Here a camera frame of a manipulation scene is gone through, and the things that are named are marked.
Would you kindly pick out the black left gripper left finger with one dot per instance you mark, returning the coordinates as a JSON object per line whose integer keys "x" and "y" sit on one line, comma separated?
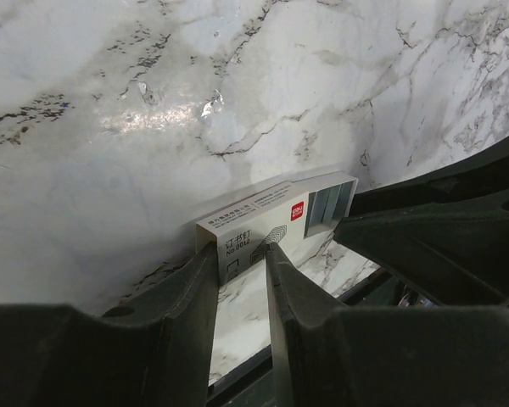
{"x": 154, "y": 350}

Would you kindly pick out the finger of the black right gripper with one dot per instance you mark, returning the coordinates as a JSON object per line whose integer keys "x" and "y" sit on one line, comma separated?
{"x": 478, "y": 176}
{"x": 453, "y": 253}

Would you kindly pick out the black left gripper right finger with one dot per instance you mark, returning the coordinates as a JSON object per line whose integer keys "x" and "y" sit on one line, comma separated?
{"x": 326, "y": 353}

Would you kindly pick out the white staple box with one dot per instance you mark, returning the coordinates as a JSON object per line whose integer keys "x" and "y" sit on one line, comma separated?
{"x": 243, "y": 231}

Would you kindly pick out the small grey staple tray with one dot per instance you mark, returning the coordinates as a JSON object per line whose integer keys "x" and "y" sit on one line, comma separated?
{"x": 329, "y": 200}

